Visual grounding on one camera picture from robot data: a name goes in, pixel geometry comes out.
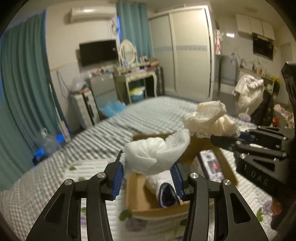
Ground dark grey suitcase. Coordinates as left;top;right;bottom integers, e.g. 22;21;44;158
155;66;165;96

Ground small grey fridge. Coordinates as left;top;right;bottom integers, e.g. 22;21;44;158
87;74;117;109

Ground right human hand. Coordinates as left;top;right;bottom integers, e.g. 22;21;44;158
271;198;282;216

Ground black wall television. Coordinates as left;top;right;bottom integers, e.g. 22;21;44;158
79;40;118;67

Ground purple drink cup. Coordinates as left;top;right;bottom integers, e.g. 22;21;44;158
238;112;251;122

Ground blue plastic bag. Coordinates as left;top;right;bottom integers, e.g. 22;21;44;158
100;99;127;118

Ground white air conditioner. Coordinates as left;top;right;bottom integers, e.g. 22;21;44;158
69;6;116;23

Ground black range hood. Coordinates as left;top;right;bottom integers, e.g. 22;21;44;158
252;33;274;60

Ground white upper cabinets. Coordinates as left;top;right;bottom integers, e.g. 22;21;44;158
235;14;275;41

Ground large teal curtain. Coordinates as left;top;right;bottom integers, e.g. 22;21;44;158
1;11;64;190

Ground white jacket on chair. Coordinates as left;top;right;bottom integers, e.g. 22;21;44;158
233;74;265;116

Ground white dressing table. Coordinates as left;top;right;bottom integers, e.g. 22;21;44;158
113;69;158;104

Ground white floral quilt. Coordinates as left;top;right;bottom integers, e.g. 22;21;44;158
62;159;278;241

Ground blue waste basket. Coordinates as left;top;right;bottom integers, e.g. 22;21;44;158
129;87;145;103

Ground narrow teal curtain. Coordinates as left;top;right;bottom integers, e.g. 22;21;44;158
116;1;153;58

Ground white suitcase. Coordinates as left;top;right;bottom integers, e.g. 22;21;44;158
70;88;100;130

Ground cream cloth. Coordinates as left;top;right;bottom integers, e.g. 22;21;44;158
183;101;240;138

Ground oval vanity mirror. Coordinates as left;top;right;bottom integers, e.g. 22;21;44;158
118;39;138;67

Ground grey washing machine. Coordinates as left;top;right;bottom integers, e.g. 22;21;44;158
220;55;238;86

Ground white cloth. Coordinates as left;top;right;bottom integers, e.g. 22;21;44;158
121;128;191;178

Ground brown cardboard box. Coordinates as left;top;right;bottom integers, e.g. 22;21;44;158
125;136;238;220

